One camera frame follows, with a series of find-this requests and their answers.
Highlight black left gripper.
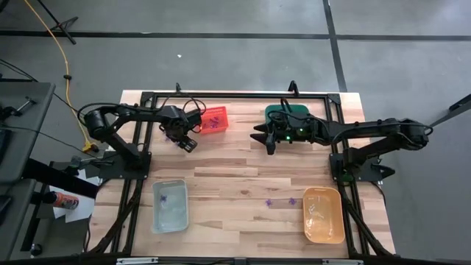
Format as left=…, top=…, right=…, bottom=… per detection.
left=158, top=105, right=203, bottom=154

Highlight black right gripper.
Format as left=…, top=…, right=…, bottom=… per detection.
left=249, top=108, right=330, bottom=156

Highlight orange plastic basket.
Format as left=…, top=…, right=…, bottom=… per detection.
left=199, top=105, right=230, bottom=135

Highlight white plastic bin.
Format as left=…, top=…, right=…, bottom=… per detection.
left=151, top=178, right=191, bottom=235

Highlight yellow plastic bin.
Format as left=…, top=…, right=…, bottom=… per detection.
left=302, top=186, right=346, bottom=245

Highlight white paper sheets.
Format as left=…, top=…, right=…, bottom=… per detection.
left=49, top=168, right=101, bottom=224

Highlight black desk beam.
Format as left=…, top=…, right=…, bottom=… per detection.
left=21, top=158, right=100, bottom=199

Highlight orange can black cap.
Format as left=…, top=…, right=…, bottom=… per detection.
left=41, top=191, right=80, bottom=211

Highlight black floor tripod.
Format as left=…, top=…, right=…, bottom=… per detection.
left=35, top=0, right=79, bottom=46

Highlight gray desk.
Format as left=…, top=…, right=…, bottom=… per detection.
left=0, top=81, right=56, bottom=185

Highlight black diagonal bar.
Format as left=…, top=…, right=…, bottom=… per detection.
left=404, top=93, right=471, bottom=141

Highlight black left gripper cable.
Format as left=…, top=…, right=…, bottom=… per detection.
left=157, top=93, right=207, bottom=116

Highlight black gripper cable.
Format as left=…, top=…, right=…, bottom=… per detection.
left=157, top=93, right=207, bottom=116
left=266, top=96, right=322, bottom=123

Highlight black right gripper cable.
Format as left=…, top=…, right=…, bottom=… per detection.
left=266, top=96, right=322, bottom=123

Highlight black aluminium table frame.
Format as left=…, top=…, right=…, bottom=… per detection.
left=84, top=91, right=397, bottom=258

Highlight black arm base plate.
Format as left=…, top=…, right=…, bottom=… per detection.
left=99, top=150, right=152, bottom=181
left=329, top=151, right=397, bottom=183

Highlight long yellow cable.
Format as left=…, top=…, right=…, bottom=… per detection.
left=24, top=0, right=99, bottom=154

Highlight silver metal bracket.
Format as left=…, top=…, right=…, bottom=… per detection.
left=322, top=258, right=364, bottom=265
left=116, top=257, right=159, bottom=265

